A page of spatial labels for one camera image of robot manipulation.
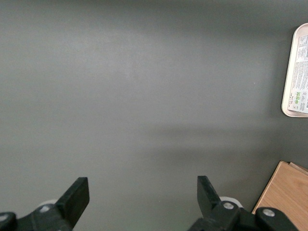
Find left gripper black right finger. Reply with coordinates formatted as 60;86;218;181
187;175;299;231

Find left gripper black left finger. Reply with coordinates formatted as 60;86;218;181
0;177;90;231

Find wooden drawer cabinet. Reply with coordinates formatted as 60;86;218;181
251;160;308;231

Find beige plastic tray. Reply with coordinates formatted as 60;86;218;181
281;23;308;118

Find red white cookie box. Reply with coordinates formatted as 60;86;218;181
287;33;308;115

